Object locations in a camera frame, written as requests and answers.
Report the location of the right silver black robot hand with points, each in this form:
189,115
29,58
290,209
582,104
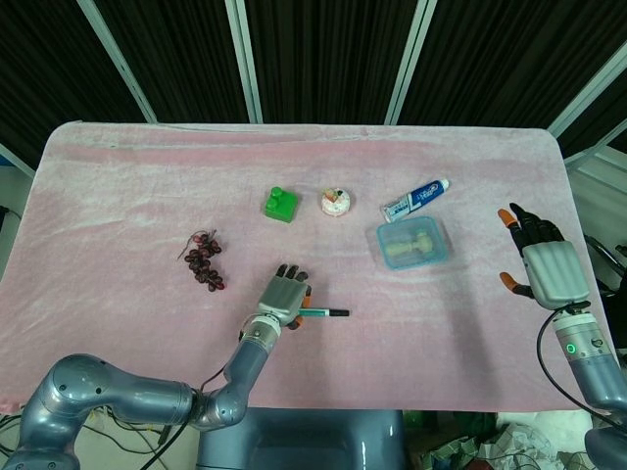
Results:
556,271

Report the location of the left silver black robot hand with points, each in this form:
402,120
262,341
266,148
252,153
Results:
280,296

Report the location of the green white marker pen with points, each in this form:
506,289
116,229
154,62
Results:
316,313

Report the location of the black marker cap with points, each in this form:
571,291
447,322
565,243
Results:
339,312

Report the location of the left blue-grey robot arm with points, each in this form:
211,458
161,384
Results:
122,391

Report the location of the dark red grape bunch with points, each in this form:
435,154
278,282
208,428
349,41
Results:
203,262

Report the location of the green toy building block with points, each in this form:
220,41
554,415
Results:
280,208

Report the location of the pink toy cake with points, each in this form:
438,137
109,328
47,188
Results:
336,203

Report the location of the pink table cloth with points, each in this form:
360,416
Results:
392,352

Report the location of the clear box with blue lid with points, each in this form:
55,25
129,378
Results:
411,243

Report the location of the blue-grey robot torso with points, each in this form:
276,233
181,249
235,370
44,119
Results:
313,440

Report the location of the blue white toothpaste tube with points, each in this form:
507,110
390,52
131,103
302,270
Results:
416,198

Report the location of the black ribbed partition panel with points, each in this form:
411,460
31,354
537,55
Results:
49,73
514,59
607,122
328,59
181,59

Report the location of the crumpled white paper pile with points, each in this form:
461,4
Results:
514,440

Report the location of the black metal chair frame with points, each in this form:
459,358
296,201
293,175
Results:
607,264

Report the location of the white metal frame rail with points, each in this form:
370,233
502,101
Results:
585,157

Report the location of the white partition post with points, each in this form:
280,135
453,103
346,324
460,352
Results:
409,63
121,63
246,63
588,93

